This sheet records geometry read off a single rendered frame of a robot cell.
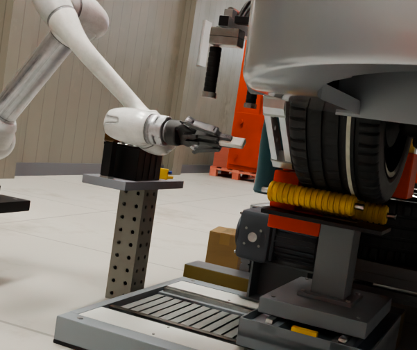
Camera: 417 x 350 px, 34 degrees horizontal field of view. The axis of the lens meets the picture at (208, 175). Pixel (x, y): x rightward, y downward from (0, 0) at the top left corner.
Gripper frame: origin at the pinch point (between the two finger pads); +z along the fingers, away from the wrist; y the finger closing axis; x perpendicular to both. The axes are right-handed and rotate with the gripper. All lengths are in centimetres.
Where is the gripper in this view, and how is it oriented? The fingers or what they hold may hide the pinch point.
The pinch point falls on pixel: (232, 142)
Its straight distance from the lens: 188.7
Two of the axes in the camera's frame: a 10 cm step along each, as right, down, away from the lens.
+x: 4.0, -7.0, 6.0
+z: 9.0, 1.7, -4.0
